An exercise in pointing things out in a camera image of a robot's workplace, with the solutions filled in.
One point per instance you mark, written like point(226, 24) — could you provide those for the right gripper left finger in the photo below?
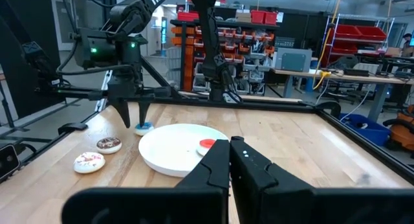
point(200, 201)

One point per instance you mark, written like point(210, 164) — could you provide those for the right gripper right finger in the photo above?
point(275, 201)

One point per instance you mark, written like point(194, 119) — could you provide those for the small blue donut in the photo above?
point(147, 128)

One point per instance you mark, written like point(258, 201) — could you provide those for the small chocolate donut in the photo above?
point(109, 143)

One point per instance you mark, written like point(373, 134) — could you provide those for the parts bin shelf rack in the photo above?
point(249, 55)

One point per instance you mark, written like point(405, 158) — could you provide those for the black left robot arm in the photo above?
point(210, 39)

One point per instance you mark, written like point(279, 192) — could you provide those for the black flat device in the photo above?
point(355, 72)

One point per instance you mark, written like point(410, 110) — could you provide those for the black partition panel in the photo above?
point(32, 10)

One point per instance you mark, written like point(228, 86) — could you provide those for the black office chair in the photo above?
point(343, 63)

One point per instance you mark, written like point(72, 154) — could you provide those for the black curved corner bracket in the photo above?
point(333, 107)

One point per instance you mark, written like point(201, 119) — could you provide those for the small red donut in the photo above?
point(205, 143)

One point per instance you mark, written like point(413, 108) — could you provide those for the silver rail bracket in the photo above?
point(104, 88)

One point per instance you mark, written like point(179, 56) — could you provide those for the black table-level camera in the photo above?
point(9, 162)

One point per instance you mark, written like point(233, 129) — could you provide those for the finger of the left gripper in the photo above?
point(143, 109)
point(122, 109)

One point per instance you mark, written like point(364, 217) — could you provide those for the cardboard box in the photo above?
point(243, 17)

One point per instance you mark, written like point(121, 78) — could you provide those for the wooden workbench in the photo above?
point(355, 78)

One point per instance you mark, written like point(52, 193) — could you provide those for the small red bin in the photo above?
point(258, 17)
point(271, 18)

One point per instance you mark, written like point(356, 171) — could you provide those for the black table clamp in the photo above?
point(72, 127)

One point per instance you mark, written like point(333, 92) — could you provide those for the black aluminium table frame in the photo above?
point(275, 105)

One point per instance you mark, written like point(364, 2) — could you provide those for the blue storage bin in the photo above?
point(372, 135)

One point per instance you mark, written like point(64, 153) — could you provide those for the small white sprinkled donut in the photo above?
point(89, 162)

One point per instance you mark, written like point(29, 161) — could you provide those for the wide red bin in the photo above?
point(346, 31)
point(343, 48)
point(372, 33)

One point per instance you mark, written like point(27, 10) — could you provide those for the white plate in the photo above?
point(171, 149)

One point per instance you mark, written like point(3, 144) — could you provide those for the long red bin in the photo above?
point(187, 17)

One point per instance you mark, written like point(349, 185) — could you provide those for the person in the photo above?
point(407, 39)

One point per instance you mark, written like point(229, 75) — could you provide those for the orange shop vacuum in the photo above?
point(402, 133)

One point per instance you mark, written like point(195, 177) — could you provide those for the grey equipment box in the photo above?
point(293, 60)

